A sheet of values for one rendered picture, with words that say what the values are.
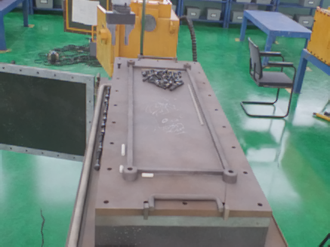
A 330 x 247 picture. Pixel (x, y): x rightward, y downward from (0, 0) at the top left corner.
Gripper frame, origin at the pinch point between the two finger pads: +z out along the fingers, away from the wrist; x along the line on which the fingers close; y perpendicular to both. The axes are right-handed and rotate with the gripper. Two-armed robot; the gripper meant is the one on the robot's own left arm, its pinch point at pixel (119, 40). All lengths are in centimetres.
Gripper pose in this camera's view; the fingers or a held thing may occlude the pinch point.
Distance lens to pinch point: 197.8
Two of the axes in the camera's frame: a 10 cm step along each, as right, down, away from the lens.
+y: -3.4, -4.2, 8.4
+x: -9.4, 0.7, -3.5
